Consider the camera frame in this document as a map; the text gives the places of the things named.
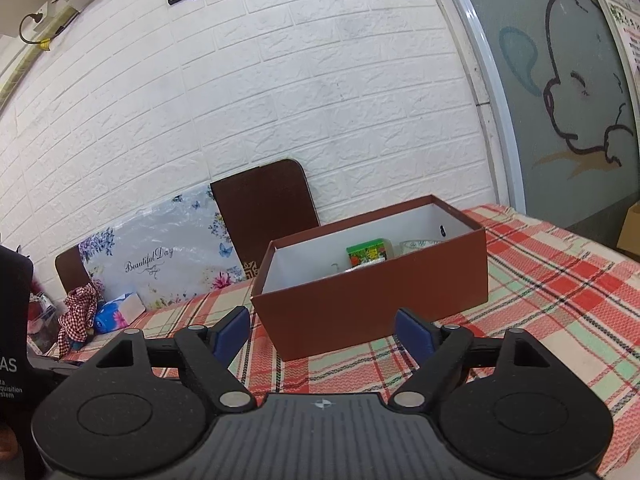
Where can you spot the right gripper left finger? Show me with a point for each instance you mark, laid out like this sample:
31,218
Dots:
205,354

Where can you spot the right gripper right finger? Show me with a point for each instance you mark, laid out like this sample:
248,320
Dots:
439,352

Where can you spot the green illustrated small box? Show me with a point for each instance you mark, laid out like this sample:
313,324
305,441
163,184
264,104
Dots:
367,252

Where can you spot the clear patterned tape roll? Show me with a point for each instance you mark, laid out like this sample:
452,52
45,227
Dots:
409,246

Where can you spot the person's left hand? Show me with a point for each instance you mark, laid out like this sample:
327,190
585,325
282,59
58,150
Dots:
9,447

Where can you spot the blue tissue pack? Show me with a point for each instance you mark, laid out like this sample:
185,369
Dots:
118,313

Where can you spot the red white checkered cloth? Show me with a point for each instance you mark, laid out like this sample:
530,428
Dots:
77,322

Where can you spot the brown cardboard storage box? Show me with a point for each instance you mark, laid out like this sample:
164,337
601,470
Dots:
311,300

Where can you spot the plaid bed blanket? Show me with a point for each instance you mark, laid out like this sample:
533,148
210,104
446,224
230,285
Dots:
550,388

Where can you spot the dark brown headboard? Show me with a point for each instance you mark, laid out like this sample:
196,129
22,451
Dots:
258,206

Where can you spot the yellow cardboard box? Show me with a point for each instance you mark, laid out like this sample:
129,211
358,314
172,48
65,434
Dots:
629,239

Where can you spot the cartoon painted door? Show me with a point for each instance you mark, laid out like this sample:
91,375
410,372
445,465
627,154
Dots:
569,103

